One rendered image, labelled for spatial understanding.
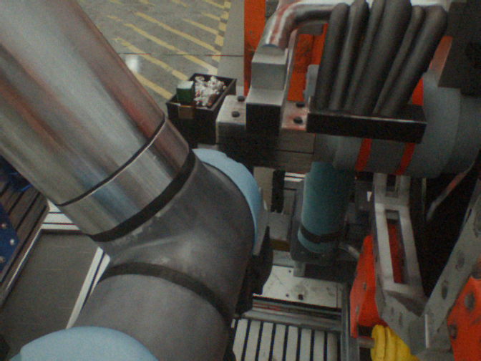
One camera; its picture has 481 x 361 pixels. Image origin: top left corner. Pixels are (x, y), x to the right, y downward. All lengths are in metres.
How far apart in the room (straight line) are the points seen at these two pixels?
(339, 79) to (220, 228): 0.17
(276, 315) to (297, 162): 0.93
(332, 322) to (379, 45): 1.03
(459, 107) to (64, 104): 0.45
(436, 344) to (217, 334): 0.29
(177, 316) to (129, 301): 0.02
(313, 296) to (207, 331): 1.12
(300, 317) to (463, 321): 0.93
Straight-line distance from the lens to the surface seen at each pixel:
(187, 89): 1.06
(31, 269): 1.33
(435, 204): 0.83
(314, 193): 0.78
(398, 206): 0.82
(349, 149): 0.54
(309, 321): 1.29
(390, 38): 0.35
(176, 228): 0.22
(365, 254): 0.80
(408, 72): 0.35
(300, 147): 0.38
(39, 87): 0.20
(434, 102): 0.55
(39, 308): 1.24
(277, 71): 0.36
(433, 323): 0.46
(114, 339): 0.17
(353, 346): 1.18
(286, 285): 1.34
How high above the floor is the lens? 1.15
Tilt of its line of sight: 40 degrees down
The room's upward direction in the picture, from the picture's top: straight up
